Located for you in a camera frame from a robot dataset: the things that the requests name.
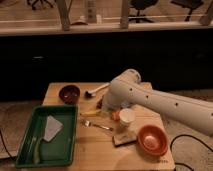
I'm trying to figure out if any yellow banana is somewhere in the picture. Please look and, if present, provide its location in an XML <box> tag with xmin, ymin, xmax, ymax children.
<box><xmin>80</xmin><ymin>109</ymin><xmax>101</xmax><ymax>116</ymax></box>

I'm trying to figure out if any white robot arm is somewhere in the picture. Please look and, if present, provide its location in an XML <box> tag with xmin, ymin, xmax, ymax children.
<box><xmin>102</xmin><ymin>69</ymin><xmax>213</xmax><ymax>136</ymax></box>

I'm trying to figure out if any dark purple bowl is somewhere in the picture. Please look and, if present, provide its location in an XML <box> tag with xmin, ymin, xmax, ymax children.
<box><xmin>59</xmin><ymin>85</ymin><xmax>80</xmax><ymax>104</ymax></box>

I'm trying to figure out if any orange bowl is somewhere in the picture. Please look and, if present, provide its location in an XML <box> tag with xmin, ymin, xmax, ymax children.
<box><xmin>137</xmin><ymin>125</ymin><xmax>168</xmax><ymax>156</ymax></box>

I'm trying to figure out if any dark red grapes bunch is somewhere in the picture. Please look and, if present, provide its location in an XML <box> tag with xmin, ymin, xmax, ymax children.
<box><xmin>96</xmin><ymin>99</ymin><xmax>103</xmax><ymax>109</ymax></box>

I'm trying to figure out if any small orange fruit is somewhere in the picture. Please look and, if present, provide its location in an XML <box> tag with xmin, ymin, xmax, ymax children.
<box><xmin>111</xmin><ymin>110</ymin><xmax>120</xmax><ymax>121</ymax></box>

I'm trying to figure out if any silver fork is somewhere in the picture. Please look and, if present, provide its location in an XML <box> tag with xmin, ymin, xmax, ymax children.
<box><xmin>82</xmin><ymin>120</ymin><xmax>113</xmax><ymax>131</ymax></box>

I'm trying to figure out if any grey cleaver knife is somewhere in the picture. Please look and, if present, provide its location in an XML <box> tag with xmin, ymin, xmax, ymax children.
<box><xmin>33</xmin><ymin>115</ymin><xmax>63</xmax><ymax>164</ymax></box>

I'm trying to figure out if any green plastic tray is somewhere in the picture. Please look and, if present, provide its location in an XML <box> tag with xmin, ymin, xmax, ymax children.
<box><xmin>15</xmin><ymin>105</ymin><xmax>78</xmax><ymax>168</ymax></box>

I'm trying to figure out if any wooden table leg middle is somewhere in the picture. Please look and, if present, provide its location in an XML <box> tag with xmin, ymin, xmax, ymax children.
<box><xmin>120</xmin><ymin>0</ymin><xmax>130</xmax><ymax>29</ymax></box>

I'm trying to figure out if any wooden table leg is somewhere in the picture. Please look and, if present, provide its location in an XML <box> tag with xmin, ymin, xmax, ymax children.
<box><xmin>120</xmin><ymin>0</ymin><xmax>130</xmax><ymax>29</ymax></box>
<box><xmin>56</xmin><ymin>0</ymin><xmax>70</xmax><ymax>31</ymax></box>

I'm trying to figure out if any black office chair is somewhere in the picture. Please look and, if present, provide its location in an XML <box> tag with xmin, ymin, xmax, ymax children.
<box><xmin>129</xmin><ymin>0</ymin><xmax>158</xmax><ymax>23</ymax></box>

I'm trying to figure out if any wooden table leg left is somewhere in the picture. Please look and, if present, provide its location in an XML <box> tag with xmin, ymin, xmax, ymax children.
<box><xmin>56</xmin><ymin>0</ymin><xmax>70</xmax><ymax>31</ymax></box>

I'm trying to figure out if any white handled dish brush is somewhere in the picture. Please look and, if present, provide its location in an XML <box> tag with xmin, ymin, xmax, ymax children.
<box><xmin>84</xmin><ymin>83</ymin><xmax>109</xmax><ymax>98</ymax></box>

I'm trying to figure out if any black cable right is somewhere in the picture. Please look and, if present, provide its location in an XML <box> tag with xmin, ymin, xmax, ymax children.
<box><xmin>169</xmin><ymin>133</ymin><xmax>213</xmax><ymax>171</ymax></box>

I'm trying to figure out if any black cable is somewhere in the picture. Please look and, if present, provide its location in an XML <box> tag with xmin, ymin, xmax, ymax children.
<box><xmin>0</xmin><ymin>128</ymin><xmax>17</xmax><ymax>163</ymax></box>
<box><xmin>169</xmin><ymin>133</ymin><xmax>213</xmax><ymax>171</ymax></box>

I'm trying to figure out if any black cable left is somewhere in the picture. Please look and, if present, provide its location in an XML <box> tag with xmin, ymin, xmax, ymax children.
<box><xmin>0</xmin><ymin>128</ymin><xmax>17</xmax><ymax>163</ymax></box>

